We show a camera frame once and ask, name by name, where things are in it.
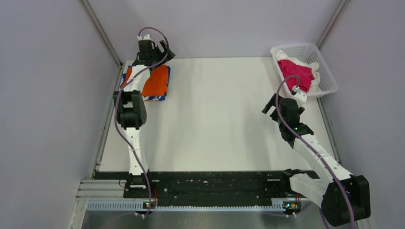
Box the white cloth in basket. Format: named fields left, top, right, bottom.
left=272, top=49, right=320, bottom=93

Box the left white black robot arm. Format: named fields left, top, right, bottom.
left=113, top=37, right=175, bottom=197

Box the pink t-shirt in basket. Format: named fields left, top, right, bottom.
left=277, top=59, right=315, bottom=92

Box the blue folded printed t-shirt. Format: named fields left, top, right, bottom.
left=125, top=65, right=171, bottom=101

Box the white plastic mesh basket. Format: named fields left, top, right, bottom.
left=270, top=43, right=338, bottom=98

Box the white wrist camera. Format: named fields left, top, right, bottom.
left=137, top=34, right=152, bottom=41
left=291, top=86, right=308, bottom=106

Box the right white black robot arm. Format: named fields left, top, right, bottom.
left=262, top=93, right=371, bottom=227

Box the orange t-shirt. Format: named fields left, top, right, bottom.
left=121, top=65, right=171, bottom=101

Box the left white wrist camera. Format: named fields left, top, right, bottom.
left=137, top=34, right=152, bottom=41

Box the white slotted cable duct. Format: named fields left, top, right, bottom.
left=86, top=200, right=303, bottom=212

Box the right aluminium frame post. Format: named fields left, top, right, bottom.
left=316, top=0, right=351, bottom=49

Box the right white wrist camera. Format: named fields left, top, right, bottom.
left=291, top=86, right=308, bottom=106

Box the aluminium frame post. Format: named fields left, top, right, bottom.
left=316, top=0, right=351, bottom=49
left=79, top=0, right=122, bottom=66

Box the left aluminium frame post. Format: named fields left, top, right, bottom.
left=79, top=0, right=122, bottom=66

